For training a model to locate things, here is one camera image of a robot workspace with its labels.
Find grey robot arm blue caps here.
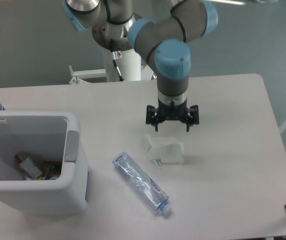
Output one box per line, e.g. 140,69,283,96
62,0,218,127

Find orange yellow snack wrapper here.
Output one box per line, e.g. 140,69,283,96
38,161,62,181

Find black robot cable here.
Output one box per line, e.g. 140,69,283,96
109,38,126,82

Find white open trash can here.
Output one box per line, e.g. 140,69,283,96
0,110,90,215

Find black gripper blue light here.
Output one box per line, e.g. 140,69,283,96
145,99,199,132

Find white pedestal base frame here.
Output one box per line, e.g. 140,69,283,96
69,65,157,85

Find white plastic wrapper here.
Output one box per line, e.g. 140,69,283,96
144,134,184,169

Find crushed clear plastic bottle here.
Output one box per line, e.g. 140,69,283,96
112,152,172,216

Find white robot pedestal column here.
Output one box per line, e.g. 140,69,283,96
102,48,141,82

